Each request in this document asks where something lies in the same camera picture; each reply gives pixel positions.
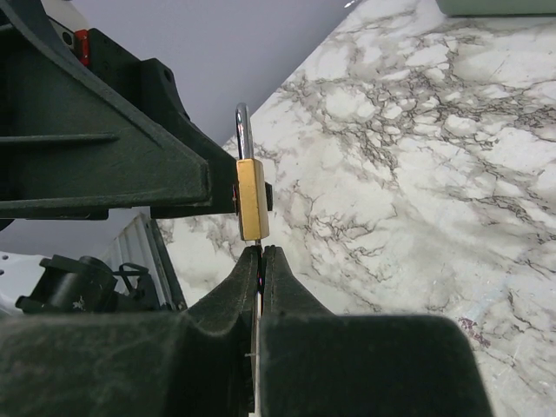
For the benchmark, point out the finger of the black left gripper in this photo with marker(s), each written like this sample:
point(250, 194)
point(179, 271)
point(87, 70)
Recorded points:
point(227, 185)

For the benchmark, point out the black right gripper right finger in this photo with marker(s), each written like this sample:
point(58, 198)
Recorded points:
point(316, 363)

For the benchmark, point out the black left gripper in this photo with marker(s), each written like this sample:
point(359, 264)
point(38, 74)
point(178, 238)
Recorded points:
point(76, 136)

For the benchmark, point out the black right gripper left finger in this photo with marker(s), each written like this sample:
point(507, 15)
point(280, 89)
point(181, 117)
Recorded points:
point(81, 349)

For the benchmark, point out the small brass padlock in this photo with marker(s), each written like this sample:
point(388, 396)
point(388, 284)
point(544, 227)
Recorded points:
point(253, 205)

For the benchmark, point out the green transparent toolbox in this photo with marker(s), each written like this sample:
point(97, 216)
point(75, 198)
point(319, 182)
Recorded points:
point(483, 8)

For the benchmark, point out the aluminium frame rail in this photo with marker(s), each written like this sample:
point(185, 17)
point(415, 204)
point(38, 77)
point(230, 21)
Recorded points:
point(138, 240)

